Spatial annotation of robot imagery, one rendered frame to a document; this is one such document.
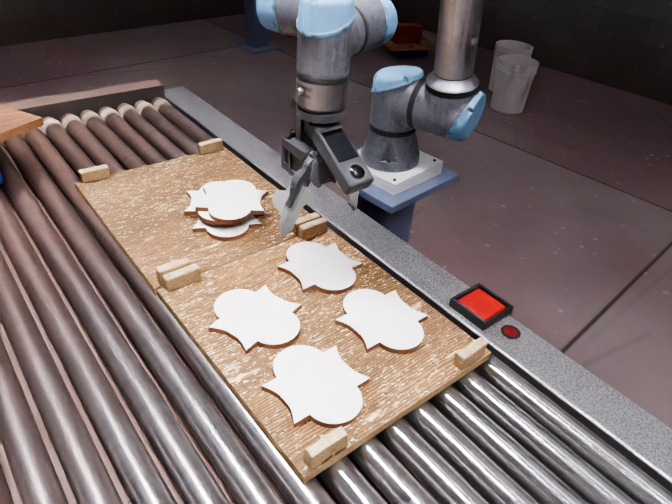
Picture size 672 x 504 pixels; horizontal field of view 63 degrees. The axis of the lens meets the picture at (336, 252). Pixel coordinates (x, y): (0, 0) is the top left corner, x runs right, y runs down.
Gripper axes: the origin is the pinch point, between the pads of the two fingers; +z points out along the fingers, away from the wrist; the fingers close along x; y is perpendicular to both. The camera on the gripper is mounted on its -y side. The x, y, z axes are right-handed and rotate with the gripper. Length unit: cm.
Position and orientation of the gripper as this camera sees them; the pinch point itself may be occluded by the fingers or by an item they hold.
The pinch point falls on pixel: (322, 225)
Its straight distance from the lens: 91.2
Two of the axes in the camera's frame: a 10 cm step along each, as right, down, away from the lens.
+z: -0.7, 8.1, 5.9
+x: -7.8, 3.2, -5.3
